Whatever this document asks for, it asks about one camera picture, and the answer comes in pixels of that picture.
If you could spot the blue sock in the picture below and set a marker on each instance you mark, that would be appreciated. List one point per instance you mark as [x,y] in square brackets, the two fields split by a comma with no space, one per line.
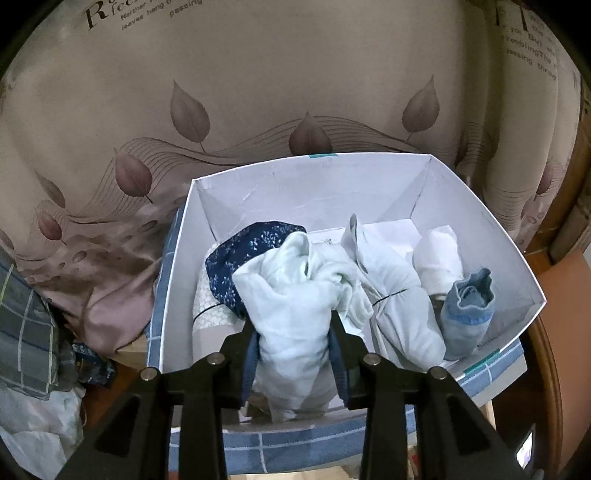
[466,318]

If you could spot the dark blue printed bag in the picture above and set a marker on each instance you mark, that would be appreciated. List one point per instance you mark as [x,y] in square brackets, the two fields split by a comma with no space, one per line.
[92,364]

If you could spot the pale mint underwear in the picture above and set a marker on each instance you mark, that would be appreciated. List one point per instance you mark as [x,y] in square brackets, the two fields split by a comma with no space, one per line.
[286,332]

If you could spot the white plastic bag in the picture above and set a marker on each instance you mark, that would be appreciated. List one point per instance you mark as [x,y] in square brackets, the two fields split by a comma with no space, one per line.
[37,415]

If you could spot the pale grey banded underwear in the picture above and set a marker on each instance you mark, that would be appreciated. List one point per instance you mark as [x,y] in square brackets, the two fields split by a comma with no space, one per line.
[397,314]

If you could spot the leaf print curtain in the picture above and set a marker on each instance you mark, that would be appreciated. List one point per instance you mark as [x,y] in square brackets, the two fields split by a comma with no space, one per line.
[277,69]

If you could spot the blue checked cloth cover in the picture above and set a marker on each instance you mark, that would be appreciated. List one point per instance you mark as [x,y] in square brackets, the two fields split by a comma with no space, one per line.
[295,443]

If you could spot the brown wooden chair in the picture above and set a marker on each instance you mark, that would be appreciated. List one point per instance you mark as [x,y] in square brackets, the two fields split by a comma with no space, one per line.
[549,369]

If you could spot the white cardboard box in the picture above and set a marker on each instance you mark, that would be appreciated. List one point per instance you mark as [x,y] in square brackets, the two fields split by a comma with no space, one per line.
[323,194]

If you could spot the white sock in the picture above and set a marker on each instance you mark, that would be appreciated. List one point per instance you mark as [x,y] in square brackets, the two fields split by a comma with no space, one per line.
[438,263]

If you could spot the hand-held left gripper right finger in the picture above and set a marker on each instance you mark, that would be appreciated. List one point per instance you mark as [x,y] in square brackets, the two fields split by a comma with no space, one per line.
[339,369]

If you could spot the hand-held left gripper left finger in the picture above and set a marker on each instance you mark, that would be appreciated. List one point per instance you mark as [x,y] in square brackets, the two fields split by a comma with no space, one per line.
[249,369]

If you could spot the brown cardboard box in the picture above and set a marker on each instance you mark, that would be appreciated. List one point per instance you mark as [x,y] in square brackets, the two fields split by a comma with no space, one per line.
[134,353]

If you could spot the navy floral underwear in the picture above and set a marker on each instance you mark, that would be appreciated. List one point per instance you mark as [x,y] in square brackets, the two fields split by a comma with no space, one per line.
[249,258]

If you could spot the grey plaid cloth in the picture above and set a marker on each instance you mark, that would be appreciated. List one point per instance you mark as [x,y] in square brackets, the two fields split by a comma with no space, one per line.
[23,332]

